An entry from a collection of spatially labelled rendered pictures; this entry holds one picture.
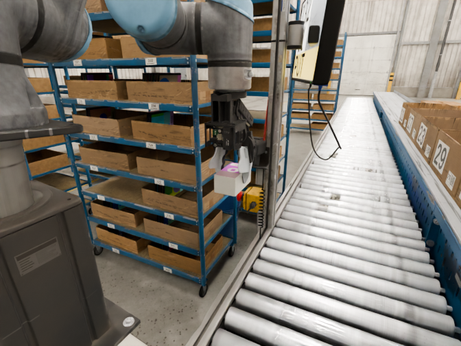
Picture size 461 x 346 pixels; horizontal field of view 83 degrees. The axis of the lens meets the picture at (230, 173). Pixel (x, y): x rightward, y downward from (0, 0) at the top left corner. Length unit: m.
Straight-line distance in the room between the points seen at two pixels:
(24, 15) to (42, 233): 0.33
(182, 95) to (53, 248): 0.92
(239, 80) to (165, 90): 0.84
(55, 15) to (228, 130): 0.36
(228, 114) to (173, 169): 0.91
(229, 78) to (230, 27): 0.09
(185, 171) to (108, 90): 0.61
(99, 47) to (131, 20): 1.19
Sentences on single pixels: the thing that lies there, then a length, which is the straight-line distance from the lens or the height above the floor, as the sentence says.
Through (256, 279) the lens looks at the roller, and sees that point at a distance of 0.79.
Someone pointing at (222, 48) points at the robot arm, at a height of 1.33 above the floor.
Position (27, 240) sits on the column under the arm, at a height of 1.05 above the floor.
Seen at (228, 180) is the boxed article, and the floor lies 1.06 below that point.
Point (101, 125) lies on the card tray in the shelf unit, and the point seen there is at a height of 0.99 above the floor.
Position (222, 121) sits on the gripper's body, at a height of 1.19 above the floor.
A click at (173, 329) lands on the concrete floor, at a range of 1.65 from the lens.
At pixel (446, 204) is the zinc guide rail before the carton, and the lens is 1.08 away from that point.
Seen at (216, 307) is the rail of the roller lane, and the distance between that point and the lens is 0.73.
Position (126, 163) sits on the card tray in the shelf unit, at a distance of 1.65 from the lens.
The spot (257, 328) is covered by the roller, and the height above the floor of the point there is 0.75.
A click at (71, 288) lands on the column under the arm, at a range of 0.60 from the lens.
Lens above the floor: 1.29
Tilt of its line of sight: 21 degrees down
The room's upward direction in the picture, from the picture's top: straight up
